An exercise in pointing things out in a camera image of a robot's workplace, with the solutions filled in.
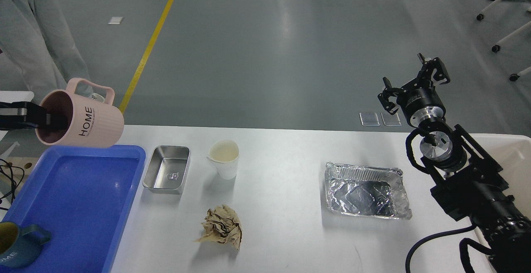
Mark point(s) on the white plastic bin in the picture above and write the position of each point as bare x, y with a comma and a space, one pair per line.
504, 220

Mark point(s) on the white paper cup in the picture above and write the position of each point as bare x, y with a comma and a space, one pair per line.
224, 155

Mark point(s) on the blue plastic tray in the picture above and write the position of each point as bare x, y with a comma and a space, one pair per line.
83, 197

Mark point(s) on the pink ribbed mug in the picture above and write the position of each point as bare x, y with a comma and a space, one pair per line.
88, 122

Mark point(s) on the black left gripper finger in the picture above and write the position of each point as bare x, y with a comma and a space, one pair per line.
8, 122
22, 109

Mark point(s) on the clear floor plate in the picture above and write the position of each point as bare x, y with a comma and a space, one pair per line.
369, 119
391, 120

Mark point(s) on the clear floor plate left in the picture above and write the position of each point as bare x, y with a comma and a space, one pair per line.
369, 119

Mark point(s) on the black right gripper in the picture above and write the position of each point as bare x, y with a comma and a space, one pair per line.
421, 104

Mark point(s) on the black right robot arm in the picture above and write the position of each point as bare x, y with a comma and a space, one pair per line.
467, 179

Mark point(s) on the crumpled brown paper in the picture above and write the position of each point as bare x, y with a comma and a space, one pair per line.
222, 225

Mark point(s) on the clear floor plate right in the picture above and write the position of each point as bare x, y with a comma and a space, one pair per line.
391, 120

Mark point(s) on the stainless steel rectangular tin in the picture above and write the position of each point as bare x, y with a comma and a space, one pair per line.
167, 170

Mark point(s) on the aluminium foil tray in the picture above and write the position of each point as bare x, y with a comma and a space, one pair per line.
365, 191

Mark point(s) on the person in grey trousers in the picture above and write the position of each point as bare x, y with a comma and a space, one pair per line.
36, 39

